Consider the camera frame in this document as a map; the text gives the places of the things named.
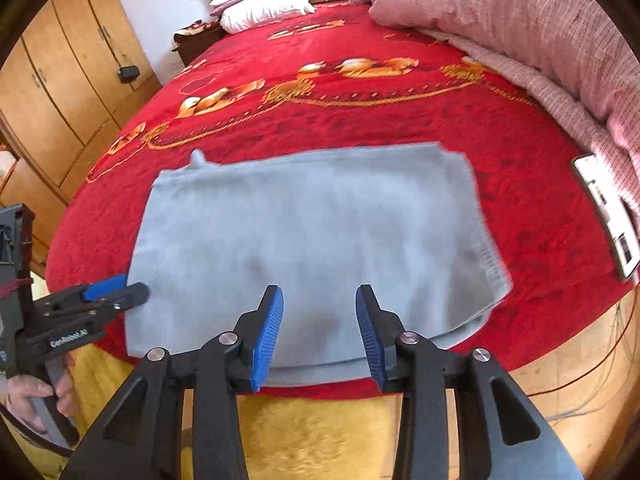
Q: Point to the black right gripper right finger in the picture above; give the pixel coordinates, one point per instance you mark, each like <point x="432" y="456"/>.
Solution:
<point x="501" y="434"/>

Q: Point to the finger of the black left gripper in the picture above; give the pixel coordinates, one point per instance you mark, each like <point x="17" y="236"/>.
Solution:
<point x="118" y="300"/>
<point x="107" y="287"/>

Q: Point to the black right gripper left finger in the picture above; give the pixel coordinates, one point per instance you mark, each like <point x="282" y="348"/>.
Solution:
<point x="138" y="433"/>

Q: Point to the grey pants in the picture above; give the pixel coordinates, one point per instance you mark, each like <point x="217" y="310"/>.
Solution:
<point x="404" y="219"/>

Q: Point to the yellow fluffy garment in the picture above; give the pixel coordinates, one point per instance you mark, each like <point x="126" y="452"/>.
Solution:
<point x="283" y="438"/>

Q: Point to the small black hanging device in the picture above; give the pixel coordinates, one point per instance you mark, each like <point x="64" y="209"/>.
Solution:
<point x="128" y="73"/>

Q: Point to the wooden wardrobe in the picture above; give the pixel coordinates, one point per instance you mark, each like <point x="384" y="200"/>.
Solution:
<point x="62" y="105"/>

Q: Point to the smartphone on bed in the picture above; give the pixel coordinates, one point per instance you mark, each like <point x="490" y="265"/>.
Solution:
<point x="612" y="212"/>

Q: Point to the dark wooden nightstand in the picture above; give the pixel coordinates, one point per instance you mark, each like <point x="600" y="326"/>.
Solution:
<point x="190" y="48"/>

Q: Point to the cloth on nightstand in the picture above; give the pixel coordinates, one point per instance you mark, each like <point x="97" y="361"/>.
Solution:
<point x="196" y="28"/>

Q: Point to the red floral bed blanket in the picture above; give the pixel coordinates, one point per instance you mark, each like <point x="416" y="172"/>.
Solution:
<point x="335" y="79"/>

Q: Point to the white pillow stack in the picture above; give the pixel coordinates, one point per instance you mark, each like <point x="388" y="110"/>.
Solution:
<point x="235" y="16"/>

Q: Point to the pink checked quilt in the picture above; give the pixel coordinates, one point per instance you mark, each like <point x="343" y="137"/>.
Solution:
<point x="567" y="54"/>

